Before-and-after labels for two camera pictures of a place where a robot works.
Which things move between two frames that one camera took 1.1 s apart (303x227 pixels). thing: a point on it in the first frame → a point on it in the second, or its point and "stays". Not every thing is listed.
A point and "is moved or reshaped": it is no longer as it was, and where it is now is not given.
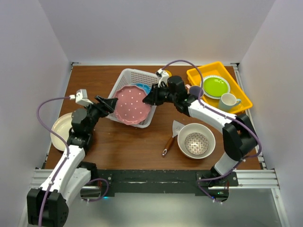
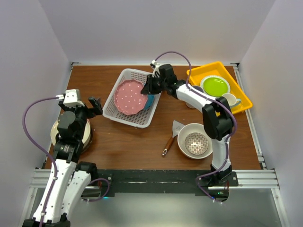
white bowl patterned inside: [196, 140] stays
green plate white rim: [214, 86] stays
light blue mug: [228, 102] stays
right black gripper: [153, 97] → [148, 88]
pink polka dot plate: [130, 109] is moved or reshaped
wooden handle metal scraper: [176, 126] stays
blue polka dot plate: [146, 87] is moved or reshaped
